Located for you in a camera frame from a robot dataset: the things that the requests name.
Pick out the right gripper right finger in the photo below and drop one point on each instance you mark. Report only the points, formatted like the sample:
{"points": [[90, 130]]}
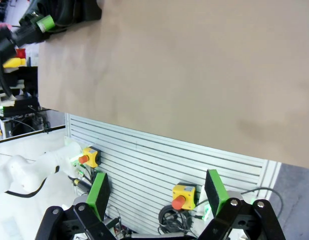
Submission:
{"points": [[214, 192]]}

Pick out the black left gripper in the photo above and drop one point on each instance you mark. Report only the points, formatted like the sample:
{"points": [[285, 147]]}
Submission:
{"points": [[27, 36]]}

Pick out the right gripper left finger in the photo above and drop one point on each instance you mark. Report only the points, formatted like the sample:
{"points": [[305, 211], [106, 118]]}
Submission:
{"points": [[98, 195]]}

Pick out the black leather shoe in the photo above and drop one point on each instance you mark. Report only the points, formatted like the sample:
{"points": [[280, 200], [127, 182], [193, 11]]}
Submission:
{"points": [[64, 12]]}

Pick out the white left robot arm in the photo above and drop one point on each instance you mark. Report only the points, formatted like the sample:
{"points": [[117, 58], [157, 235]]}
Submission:
{"points": [[19, 170]]}

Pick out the yellow emergency stop box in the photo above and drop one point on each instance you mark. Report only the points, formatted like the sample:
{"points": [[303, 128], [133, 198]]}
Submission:
{"points": [[184, 191], [93, 153]]}

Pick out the red plastic object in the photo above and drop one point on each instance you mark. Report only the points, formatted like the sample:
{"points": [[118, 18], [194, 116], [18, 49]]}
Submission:
{"points": [[21, 53]]}

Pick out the yellow plastic object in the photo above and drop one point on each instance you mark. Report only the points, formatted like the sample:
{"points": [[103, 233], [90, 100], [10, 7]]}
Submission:
{"points": [[14, 62]]}

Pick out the black equipment rack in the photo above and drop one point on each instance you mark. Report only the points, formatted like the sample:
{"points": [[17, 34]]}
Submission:
{"points": [[27, 75]]}

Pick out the white plastic sheet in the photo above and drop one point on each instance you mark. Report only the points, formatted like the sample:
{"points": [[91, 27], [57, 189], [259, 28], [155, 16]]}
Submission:
{"points": [[9, 220]]}

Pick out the slotted aluminium base plate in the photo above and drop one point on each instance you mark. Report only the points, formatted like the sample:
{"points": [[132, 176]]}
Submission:
{"points": [[157, 162]]}

